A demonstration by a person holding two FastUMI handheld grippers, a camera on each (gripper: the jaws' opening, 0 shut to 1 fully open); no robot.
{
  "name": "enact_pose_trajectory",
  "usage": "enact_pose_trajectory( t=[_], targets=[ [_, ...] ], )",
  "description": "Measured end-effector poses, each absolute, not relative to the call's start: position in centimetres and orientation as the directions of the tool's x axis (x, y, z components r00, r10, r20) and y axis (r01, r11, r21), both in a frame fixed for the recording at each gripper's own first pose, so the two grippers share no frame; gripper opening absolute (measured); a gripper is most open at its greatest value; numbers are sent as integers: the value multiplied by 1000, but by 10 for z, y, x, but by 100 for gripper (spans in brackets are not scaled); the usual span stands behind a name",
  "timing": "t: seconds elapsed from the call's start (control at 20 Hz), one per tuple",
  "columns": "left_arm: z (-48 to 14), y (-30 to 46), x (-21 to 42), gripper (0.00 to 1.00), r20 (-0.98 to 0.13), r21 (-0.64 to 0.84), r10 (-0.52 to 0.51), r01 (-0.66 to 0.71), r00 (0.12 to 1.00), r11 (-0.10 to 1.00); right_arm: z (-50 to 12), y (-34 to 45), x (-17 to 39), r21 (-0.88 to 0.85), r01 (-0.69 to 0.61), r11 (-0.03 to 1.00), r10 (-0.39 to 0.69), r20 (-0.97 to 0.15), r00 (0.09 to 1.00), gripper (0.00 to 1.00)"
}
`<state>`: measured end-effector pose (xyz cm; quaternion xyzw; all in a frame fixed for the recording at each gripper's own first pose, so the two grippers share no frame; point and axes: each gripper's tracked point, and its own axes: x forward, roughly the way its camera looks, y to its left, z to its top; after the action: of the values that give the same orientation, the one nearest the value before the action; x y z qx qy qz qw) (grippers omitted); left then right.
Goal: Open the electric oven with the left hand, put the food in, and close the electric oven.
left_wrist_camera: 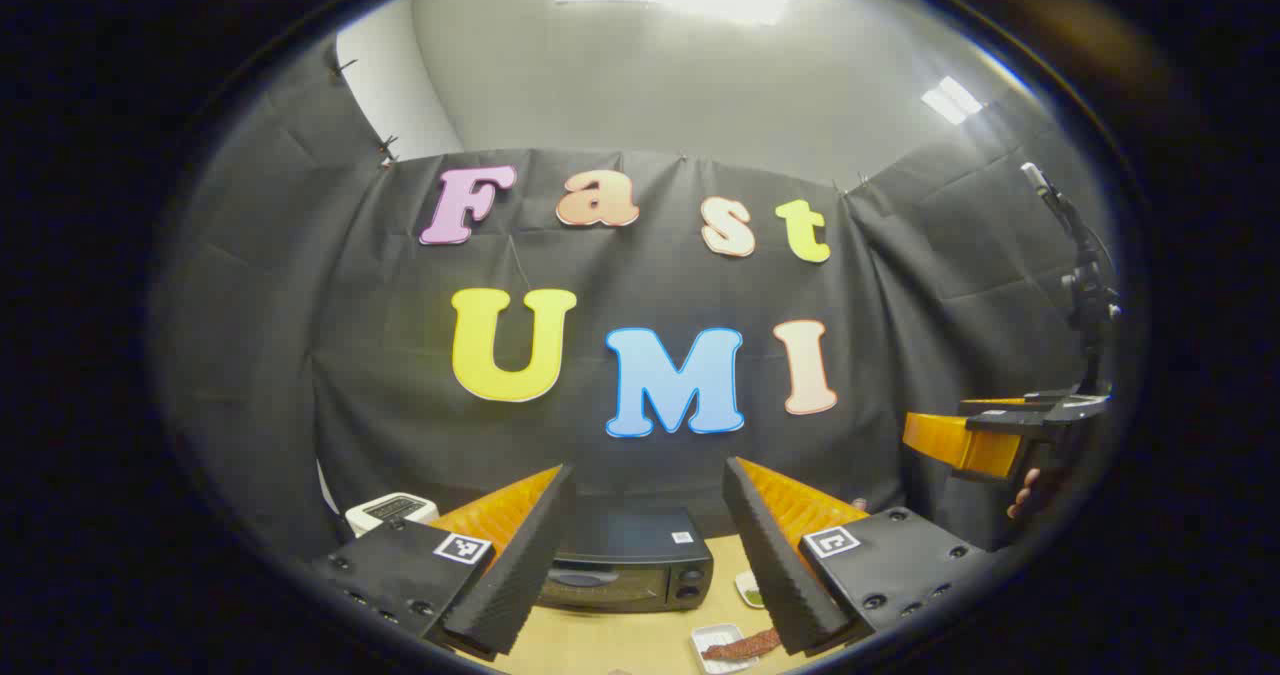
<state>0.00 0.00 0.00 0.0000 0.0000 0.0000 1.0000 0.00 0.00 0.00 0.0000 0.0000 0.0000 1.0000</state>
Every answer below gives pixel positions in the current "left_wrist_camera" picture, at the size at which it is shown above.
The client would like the red-brown meat piece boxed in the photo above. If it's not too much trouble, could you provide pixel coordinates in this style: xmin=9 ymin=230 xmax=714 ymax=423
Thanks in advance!
xmin=705 ymin=629 xmax=782 ymax=662

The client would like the white toaster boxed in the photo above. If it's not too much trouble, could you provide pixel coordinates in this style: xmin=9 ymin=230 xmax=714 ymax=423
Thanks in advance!
xmin=345 ymin=493 xmax=441 ymax=538

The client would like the black backdrop cloth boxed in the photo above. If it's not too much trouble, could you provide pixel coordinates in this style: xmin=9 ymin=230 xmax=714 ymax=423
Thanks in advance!
xmin=150 ymin=40 xmax=1121 ymax=566

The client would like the white rectangular tray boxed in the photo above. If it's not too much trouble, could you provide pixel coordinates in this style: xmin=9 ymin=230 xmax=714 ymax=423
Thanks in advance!
xmin=690 ymin=623 xmax=783 ymax=674

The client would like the black electric oven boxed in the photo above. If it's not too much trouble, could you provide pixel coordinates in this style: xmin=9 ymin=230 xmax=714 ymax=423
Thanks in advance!
xmin=540 ymin=500 xmax=716 ymax=614

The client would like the small ceiling light panel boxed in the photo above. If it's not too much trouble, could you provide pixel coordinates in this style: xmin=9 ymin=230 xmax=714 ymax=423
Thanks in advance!
xmin=920 ymin=75 xmax=986 ymax=126

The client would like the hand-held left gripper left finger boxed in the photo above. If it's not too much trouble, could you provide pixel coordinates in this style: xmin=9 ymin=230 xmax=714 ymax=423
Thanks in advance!
xmin=310 ymin=463 xmax=578 ymax=661

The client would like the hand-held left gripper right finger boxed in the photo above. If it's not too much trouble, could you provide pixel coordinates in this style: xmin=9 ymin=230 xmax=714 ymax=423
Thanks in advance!
xmin=722 ymin=457 xmax=1001 ymax=656

